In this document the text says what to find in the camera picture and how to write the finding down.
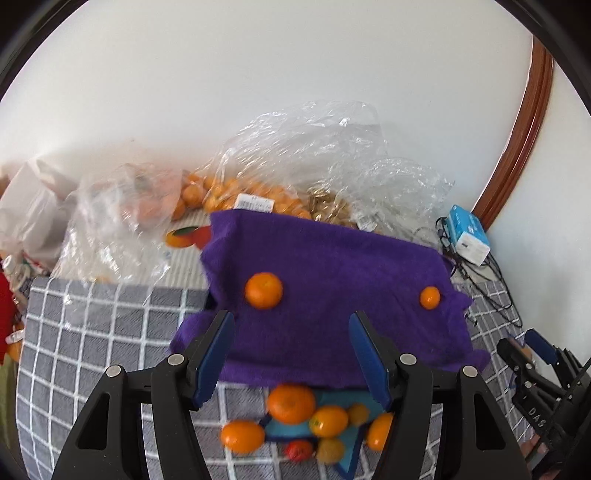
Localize brown wooden door frame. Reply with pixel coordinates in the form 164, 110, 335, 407
471, 34, 555, 230

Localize red bag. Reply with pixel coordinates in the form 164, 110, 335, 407
0, 272, 20, 366

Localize white and blue charger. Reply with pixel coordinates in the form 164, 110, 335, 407
445, 204, 491, 267

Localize white plastic bag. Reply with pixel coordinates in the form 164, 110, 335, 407
0, 158, 80, 269

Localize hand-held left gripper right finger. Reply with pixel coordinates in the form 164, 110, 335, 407
348, 311, 532, 480

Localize grey checked blanket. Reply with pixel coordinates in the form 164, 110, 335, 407
16, 272, 546, 480

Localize clear plastic bag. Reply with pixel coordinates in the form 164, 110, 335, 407
308, 157, 456, 237
50, 161, 186, 283
203, 99, 386, 222

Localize pile of bagged walnuts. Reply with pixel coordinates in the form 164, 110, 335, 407
307, 184, 360, 228

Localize orange mandarin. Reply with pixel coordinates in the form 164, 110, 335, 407
267, 384, 317, 425
220, 419, 266, 454
309, 405, 349, 438
244, 272, 283, 309

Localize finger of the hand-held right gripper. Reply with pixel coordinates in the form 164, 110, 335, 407
498, 339, 537, 376
525, 329, 585, 393

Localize small reddish kumquat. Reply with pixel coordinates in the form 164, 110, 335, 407
284, 440, 315, 462

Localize purple towel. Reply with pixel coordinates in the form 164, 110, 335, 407
167, 209, 491, 387

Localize pile of bagged kumquats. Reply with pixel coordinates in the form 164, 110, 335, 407
172, 170, 314, 223

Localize clear plastic bottle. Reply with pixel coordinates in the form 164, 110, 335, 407
2, 255, 34, 297

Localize black cables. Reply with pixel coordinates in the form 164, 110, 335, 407
435, 217, 523, 331

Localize small yellowish kumquat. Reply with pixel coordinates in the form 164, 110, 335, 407
316, 438, 347, 465

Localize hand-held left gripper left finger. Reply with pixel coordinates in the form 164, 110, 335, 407
51, 310, 236, 480

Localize striped fruit print mat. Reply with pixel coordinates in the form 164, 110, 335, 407
163, 222, 214, 291

